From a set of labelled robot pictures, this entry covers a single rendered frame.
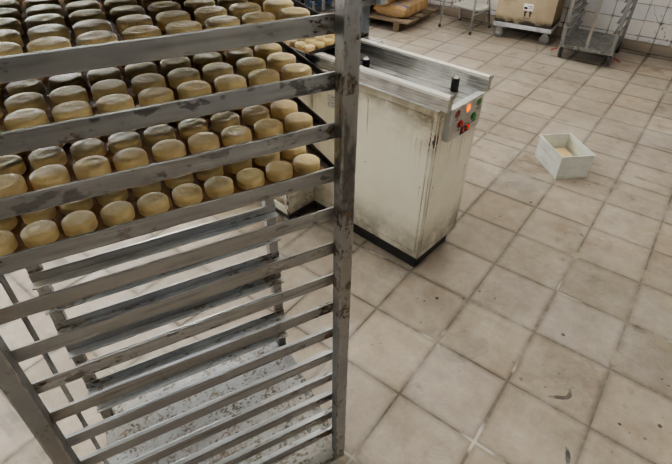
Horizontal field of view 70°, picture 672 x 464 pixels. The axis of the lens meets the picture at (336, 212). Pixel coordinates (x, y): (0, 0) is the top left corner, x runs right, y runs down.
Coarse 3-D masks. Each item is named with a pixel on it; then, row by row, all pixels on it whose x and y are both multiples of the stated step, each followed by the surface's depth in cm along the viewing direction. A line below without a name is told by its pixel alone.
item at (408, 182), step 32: (384, 64) 221; (320, 96) 223; (384, 96) 196; (384, 128) 204; (416, 128) 192; (384, 160) 212; (416, 160) 199; (448, 160) 205; (320, 192) 256; (384, 192) 221; (416, 192) 207; (448, 192) 220; (384, 224) 231; (416, 224) 216; (448, 224) 237; (416, 256) 225
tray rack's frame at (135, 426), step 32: (0, 352) 72; (256, 352) 176; (0, 384) 75; (64, 384) 114; (224, 384) 165; (288, 384) 165; (32, 416) 82; (160, 416) 156; (224, 416) 156; (256, 416) 156; (64, 448) 90; (96, 448) 127; (192, 448) 147; (320, 448) 148
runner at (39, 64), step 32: (192, 32) 64; (224, 32) 66; (256, 32) 68; (288, 32) 70; (320, 32) 72; (0, 64) 56; (32, 64) 57; (64, 64) 59; (96, 64) 60; (128, 64) 62
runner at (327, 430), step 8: (320, 432) 144; (328, 432) 142; (304, 440) 142; (312, 440) 140; (280, 448) 140; (288, 448) 140; (296, 448) 138; (264, 456) 138; (272, 456) 138; (280, 456) 136
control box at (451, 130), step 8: (472, 96) 193; (480, 96) 195; (456, 104) 187; (464, 104) 187; (472, 104) 192; (480, 104) 198; (456, 112) 185; (464, 112) 190; (472, 112) 195; (448, 120) 186; (456, 120) 188; (464, 120) 193; (472, 120) 199; (448, 128) 187; (456, 128) 191; (464, 128) 196; (448, 136) 189; (456, 136) 194
